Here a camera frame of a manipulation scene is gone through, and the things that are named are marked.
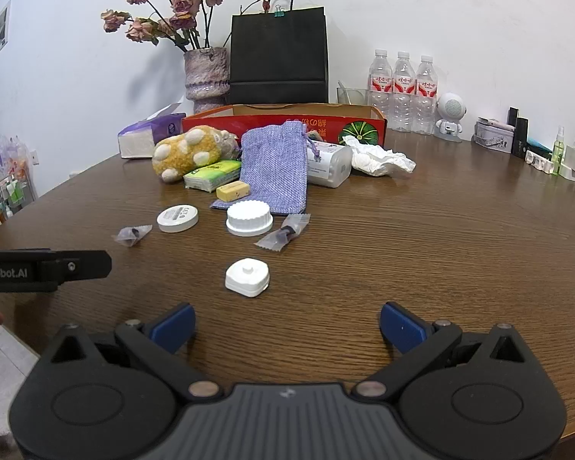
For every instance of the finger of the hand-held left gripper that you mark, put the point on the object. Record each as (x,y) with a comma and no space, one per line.
(86,264)

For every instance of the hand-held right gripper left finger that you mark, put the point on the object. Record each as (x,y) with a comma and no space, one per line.
(172,326)

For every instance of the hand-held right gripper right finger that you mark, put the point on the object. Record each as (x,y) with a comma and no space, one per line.
(402,326)

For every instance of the clear dark candy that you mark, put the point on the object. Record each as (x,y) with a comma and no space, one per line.
(283,234)
(132,236)

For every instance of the white square plastic gadget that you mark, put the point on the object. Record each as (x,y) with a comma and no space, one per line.
(247,278)

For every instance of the white ribbed jar lid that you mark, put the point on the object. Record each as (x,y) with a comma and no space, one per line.
(249,218)

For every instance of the small yellow eraser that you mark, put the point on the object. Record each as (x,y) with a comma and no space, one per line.
(232,191)

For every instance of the yellow white plush toy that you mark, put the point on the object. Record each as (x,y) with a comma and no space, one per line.
(187,151)

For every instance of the green tissue pack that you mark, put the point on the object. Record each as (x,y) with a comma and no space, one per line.
(211,175)

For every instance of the white tissue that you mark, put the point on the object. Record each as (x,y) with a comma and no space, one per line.
(378,158)

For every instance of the white plastic bottle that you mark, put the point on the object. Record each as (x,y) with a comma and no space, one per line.
(328,165)

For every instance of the red cardboard box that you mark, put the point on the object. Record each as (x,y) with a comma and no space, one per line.
(330,127)

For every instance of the cluttered storage shelf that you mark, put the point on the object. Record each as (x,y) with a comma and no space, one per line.
(7,187)

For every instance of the purple tissue box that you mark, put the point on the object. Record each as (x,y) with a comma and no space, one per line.
(139,141)

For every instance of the small grey tin box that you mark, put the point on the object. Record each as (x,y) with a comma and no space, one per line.
(492,134)

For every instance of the white pill organiser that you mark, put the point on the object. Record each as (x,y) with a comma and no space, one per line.
(539,162)

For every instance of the white robot figurine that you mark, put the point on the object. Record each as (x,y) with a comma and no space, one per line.
(451,110)

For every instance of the purple ceramic vase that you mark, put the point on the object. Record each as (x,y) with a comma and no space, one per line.
(206,76)

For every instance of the tall black cosmetic tube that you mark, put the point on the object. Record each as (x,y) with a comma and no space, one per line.
(520,136)

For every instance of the teal flat case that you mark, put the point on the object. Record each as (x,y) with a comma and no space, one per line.
(540,144)

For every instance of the green spray bottle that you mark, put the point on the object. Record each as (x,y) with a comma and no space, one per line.
(558,153)

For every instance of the clear drinking glass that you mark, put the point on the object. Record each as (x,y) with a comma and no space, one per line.
(352,97)

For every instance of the clear water bottle red label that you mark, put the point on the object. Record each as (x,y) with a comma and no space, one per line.
(404,88)
(381,86)
(425,91)

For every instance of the short black lipstick tube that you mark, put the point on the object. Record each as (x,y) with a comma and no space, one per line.
(513,115)

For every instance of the dried pink rose bouquet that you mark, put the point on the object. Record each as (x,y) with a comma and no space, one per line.
(182,5)

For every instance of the black paper bag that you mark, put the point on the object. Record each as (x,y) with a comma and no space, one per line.
(278,57)

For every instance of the teal binder clip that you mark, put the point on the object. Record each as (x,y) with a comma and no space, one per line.
(279,13)

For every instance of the white wall socket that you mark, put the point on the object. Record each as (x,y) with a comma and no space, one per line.
(33,156)

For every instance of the wall notice sheet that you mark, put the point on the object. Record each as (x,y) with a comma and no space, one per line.
(0,31)

